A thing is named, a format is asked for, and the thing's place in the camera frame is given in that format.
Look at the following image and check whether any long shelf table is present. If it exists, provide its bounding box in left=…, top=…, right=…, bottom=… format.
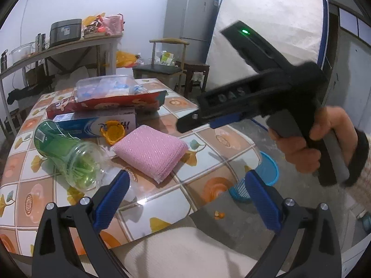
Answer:
left=0, top=33, right=124, bottom=139

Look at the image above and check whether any black cloth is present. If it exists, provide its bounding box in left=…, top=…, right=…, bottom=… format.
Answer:
left=7, top=85, right=37, bottom=105

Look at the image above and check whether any person's right hand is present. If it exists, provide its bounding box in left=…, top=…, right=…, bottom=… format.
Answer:
left=268, top=106, right=358, bottom=177

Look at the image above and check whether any glass bowl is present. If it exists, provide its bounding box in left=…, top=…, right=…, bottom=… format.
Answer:
left=10, top=43, right=35, bottom=64

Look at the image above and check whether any grey fridge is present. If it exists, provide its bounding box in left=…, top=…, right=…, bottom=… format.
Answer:
left=162, top=0, right=220, bottom=61

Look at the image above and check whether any blue plastic basket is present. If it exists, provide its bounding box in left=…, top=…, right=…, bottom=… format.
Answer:
left=229, top=151, right=280, bottom=203

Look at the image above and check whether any white mattress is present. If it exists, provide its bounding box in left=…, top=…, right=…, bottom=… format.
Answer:
left=204, top=0, right=329, bottom=131

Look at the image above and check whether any black rice cooker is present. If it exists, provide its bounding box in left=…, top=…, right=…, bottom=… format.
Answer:
left=49, top=19, right=83, bottom=47

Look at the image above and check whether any clear plastic container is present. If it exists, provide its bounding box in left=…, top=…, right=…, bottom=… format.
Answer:
left=75, top=74, right=151, bottom=99

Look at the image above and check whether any white green carton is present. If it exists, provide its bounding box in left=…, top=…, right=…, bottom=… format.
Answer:
left=158, top=51, right=176, bottom=66

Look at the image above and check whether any patterned tablecloth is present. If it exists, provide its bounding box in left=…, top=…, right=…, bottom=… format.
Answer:
left=0, top=78, right=261, bottom=257

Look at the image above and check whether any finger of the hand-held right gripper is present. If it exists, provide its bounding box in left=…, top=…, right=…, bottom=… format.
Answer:
left=177, top=108, right=210, bottom=134
left=210, top=115, right=242, bottom=128

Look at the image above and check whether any red snack packet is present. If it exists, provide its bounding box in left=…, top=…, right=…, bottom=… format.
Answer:
left=46, top=90, right=169, bottom=120

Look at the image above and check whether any dark wooden stool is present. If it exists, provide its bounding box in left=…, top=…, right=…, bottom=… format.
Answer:
left=175, top=60, right=211, bottom=99

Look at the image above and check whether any blue white toothpaste box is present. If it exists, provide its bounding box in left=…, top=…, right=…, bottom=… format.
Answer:
left=53, top=107, right=137, bottom=139

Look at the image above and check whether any pink sponge cloth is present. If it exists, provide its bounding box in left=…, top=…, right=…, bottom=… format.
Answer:
left=111, top=124, right=189, bottom=184

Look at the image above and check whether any orange peel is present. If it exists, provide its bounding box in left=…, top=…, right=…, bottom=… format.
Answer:
left=101, top=119, right=126, bottom=145

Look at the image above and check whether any wooden chair with black seat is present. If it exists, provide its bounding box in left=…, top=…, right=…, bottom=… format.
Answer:
left=133, top=38, right=190, bottom=90

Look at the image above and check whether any pink plastic bag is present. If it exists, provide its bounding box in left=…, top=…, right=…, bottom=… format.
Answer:
left=100, top=14, right=126, bottom=35

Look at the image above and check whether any green plastic bottle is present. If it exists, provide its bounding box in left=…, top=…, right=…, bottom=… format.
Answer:
left=33, top=120, right=113, bottom=193

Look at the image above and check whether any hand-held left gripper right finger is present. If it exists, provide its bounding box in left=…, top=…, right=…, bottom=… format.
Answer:
left=246, top=170, right=342, bottom=278

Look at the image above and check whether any grey door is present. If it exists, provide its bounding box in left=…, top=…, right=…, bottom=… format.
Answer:
left=326, top=0, right=371, bottom=128

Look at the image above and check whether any white plastic sheet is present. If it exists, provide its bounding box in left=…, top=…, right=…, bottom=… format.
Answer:
left=55, top=65, right=100, bottom=92

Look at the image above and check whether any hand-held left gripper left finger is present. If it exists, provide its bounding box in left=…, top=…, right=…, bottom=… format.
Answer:
left=31, top=169, right=131, bottom=278

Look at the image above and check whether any yellow plastic bag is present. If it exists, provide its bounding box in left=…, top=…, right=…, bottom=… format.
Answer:
left=116, top=51, right=138, bottom=68

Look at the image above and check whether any person's leg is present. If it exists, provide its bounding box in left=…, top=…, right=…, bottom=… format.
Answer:
left=122, top=227, right=270, bottom=278

